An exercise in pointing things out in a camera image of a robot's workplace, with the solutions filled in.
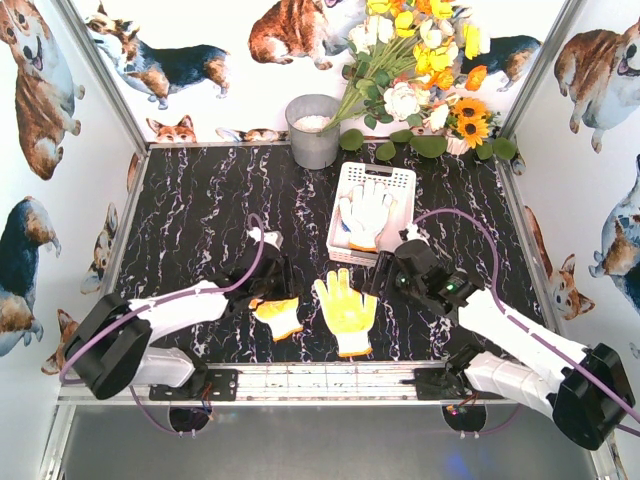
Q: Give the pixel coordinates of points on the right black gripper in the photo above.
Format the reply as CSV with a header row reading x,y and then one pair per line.
x,y
379,275

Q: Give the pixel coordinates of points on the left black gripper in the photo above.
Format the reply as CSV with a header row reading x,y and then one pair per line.
x,y
288,276

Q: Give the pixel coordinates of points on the orange palm white glove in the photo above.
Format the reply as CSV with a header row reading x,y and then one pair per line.
x,y
348,313

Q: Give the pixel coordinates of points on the plain white knit glove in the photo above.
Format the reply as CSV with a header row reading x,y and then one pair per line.
x,y
366,212

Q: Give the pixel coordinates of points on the white perforated storage basket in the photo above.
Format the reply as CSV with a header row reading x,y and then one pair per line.
x,y
402,186

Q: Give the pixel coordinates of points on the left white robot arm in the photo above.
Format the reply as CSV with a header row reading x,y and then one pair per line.
x,y
114,347

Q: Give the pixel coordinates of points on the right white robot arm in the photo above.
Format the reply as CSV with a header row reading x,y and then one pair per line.
x,y
584,390

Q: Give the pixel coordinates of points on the grey metal bucket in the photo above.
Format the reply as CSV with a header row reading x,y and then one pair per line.
x,y
314,140

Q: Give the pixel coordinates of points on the small sunflower pot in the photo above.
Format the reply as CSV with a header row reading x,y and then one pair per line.
x,y
469,124

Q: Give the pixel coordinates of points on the artificial flower bouquet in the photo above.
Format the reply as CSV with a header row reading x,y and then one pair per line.
x,y
404,55

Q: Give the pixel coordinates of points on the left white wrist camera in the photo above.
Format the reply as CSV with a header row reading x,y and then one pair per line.
x,y
271,238

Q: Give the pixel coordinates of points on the front aluminium rail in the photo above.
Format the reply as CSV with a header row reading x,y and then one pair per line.
x,y
314,384

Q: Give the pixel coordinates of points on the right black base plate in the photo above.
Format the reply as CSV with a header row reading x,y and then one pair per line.
x,y
446,382

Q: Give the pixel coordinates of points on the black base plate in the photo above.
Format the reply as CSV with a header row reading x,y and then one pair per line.
x,y
220,385
446,382

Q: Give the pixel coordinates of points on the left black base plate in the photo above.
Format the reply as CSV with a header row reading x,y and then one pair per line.
x,y
220,385

